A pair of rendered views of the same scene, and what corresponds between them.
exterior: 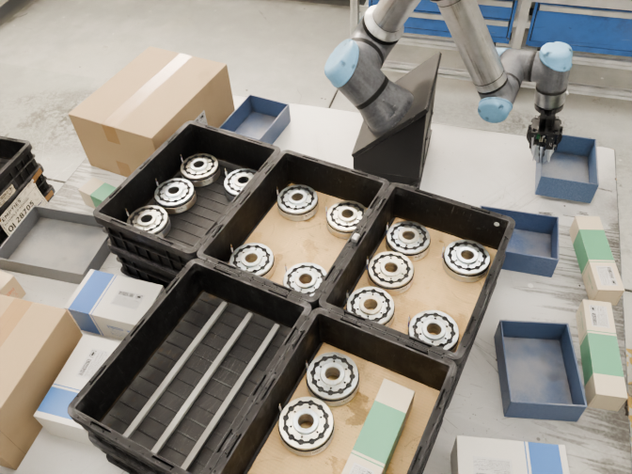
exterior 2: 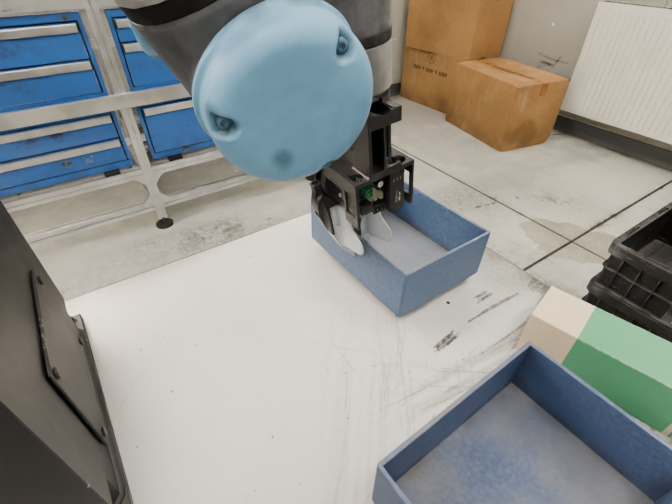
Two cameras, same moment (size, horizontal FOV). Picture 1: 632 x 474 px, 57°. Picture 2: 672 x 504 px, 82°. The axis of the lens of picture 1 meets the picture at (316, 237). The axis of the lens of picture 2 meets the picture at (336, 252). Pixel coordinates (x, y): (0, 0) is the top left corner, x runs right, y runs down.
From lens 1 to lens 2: 1.34 m
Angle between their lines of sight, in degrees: 39
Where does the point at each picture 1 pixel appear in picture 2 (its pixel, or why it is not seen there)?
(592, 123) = (259, 206)
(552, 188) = (426, 286)
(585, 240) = (619, 355)
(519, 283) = not seen: outside the picture
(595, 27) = not seen: hidden behind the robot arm
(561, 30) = (182, 130)
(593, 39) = not seen: hidden behind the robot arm
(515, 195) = (363, 342)
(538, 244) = (531, 432)
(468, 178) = (245, 373)
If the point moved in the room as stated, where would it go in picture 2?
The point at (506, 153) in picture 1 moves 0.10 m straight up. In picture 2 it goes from (268, 272) to (259, 215)
